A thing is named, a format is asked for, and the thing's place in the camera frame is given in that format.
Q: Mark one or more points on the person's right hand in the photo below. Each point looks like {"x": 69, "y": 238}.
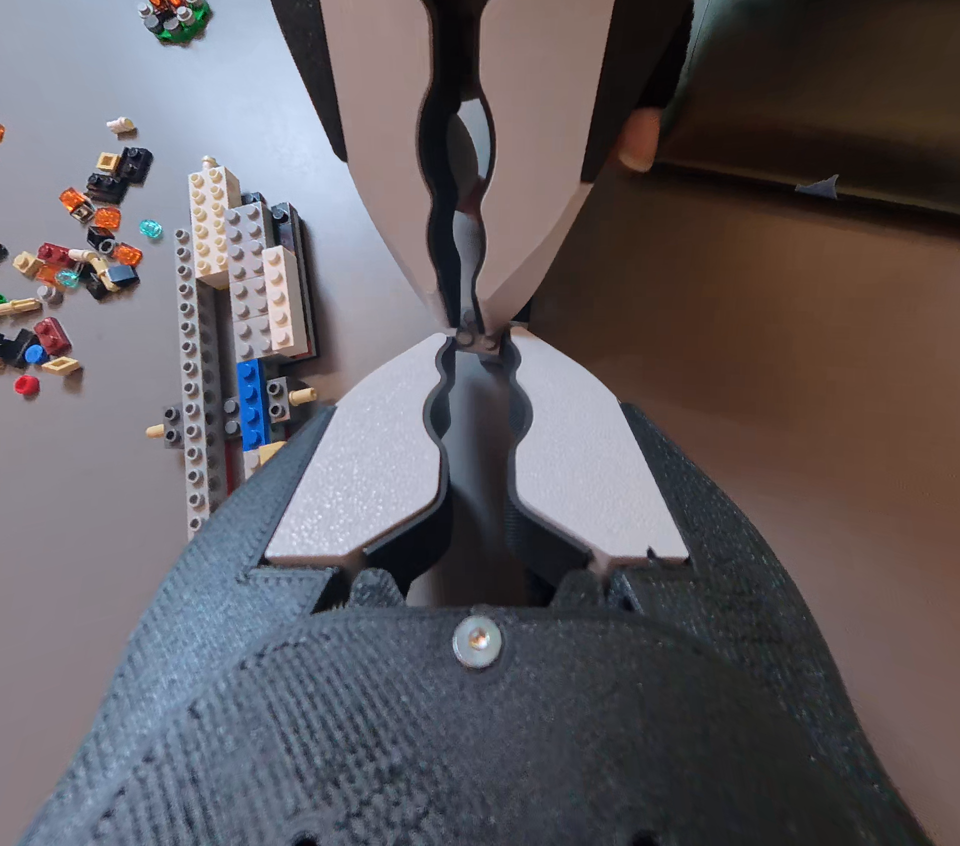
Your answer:
{"x": 641, "y": 141}

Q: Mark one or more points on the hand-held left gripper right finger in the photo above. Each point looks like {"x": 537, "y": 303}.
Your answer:
{"x": 592, "y": 478}

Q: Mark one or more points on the grey lego model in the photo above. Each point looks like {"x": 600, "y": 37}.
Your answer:
{"x": 255, "y": 276}

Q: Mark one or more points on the lego campfire on green plate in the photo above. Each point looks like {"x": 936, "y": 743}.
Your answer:
{"x": 172, "y": 17}

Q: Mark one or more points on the dark rectangular pad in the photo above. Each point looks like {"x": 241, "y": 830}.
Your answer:
{"x": 825, "y": 73}

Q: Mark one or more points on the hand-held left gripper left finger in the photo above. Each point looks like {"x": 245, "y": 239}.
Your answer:
{"x": 360, "y": 471}

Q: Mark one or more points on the small white lego piece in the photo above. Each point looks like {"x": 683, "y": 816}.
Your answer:
{"x": 121, "y": 126}

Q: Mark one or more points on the small grey triangular scrap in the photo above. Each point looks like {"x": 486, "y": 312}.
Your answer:
{"x": 821, "y": 188}

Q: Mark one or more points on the teal transparent round stud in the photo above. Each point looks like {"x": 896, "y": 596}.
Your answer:
{"x": 151, "y": 229}

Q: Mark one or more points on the pile of loose lego pieces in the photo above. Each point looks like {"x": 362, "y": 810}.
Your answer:
{"x": 52, "y": 328}

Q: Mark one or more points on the black lego plate assembly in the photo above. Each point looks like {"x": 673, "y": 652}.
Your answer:
{"x": 124, "y": 175}

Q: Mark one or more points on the grey lego plate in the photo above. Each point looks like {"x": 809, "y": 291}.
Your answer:
{"x": 476, "y": 340}

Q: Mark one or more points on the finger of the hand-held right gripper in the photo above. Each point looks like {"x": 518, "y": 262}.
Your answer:
{"x": 555, "y": 96}
{"x": 375, "y": 96}

